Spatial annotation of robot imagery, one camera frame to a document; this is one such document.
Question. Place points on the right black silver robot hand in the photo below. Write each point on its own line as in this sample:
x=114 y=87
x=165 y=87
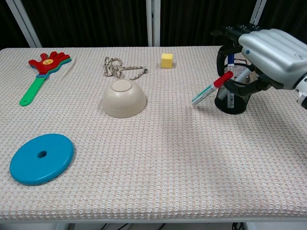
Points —
x=271 y=55

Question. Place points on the red-capped white marker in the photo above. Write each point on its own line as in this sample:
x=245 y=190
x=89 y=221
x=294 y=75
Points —
x=211 y=89

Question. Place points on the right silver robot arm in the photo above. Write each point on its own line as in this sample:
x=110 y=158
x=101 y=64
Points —
x=302 y=92

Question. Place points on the blue-capped whiteboard marker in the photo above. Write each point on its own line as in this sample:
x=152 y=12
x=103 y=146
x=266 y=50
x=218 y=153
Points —
x=230 y=61

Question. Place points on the black mesh pen holder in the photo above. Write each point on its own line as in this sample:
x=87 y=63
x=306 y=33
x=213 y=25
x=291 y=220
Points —
x=237 y=103

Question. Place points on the yellow cube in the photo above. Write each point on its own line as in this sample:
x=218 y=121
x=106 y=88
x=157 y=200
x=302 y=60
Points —
x=167 y=60

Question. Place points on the beige woven tablecloth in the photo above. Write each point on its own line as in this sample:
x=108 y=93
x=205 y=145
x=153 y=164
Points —
x=153 y=148

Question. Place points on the beige upturned bowl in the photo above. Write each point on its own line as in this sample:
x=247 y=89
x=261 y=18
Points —
x=123 y=99

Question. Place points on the red green hand clapper toy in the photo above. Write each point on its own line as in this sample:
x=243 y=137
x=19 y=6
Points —
x=46 y=69

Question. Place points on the blue disc with hole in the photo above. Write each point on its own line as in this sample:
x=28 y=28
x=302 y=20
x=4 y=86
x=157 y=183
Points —
x=42 y=159

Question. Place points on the aluminium frame post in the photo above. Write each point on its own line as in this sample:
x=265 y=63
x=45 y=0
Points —
x=26 y=22
x=257 y=12
x=153 y=22

